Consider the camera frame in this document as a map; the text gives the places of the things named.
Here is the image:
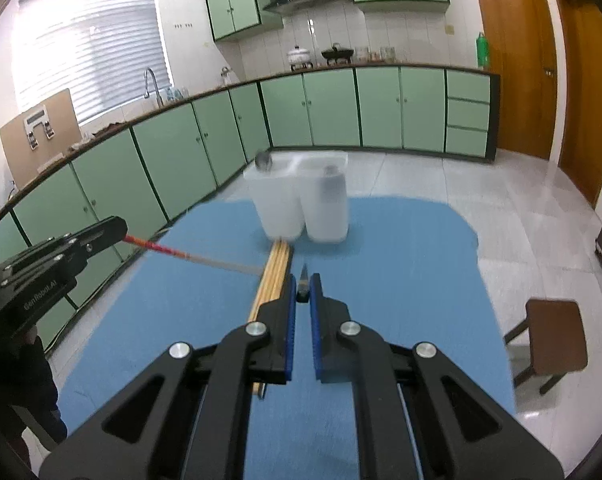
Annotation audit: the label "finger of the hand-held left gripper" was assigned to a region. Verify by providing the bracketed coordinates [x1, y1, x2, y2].
[0, 216, 128, 273]
[56, 234, 127, 281]

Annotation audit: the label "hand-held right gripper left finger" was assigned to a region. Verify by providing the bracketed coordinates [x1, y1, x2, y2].
[38, 287, 298, 480]

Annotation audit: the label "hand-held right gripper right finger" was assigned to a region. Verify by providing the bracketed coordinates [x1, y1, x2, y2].
[308, 272, 566, 480]

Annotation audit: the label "bamboo chopstick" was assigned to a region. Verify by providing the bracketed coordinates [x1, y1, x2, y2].
[247, 241, 279, 323]
[252, 242, 295, 402]
[259, 241, 290, 311]
[253, 241, 284, 322]

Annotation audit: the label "white plastic utensil holder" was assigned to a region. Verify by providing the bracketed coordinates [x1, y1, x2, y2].
[243, 150, 349, 245]

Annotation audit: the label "person's left forearm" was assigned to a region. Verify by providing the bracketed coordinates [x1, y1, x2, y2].
[0, 325, 69, 461]

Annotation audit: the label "white empty container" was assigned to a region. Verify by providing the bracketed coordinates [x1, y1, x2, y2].
[58, 196, 516, 480]

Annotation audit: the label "green base cabinets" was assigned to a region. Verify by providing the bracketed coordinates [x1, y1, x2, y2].
[0, 62, 502, 356]

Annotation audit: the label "cardboard box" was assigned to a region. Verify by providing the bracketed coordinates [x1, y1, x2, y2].
[0, 88, 82, 181]

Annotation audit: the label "chrome kitchen faucet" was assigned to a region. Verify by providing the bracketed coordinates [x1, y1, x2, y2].
[144, 67, 166, 108]

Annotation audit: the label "white window blind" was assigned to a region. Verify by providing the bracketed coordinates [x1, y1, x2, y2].
[16, 0, 174, 126]

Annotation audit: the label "brown wooden stool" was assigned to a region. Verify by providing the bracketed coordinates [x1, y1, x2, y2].
[503, 299, 589, 395]

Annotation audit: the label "black wok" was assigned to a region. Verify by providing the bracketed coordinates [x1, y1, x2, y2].
[321, 44, 356, 63]

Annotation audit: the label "green bottle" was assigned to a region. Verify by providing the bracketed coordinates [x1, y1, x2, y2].
[475, 31, 492, 71]

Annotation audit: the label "wooden door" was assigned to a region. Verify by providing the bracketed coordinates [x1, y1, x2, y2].
[553, 0, 602, 211]
[468, 0, 556, 161]

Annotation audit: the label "green wall cabinets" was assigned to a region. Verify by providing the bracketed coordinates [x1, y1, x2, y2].
[201, 0, 452, 43]

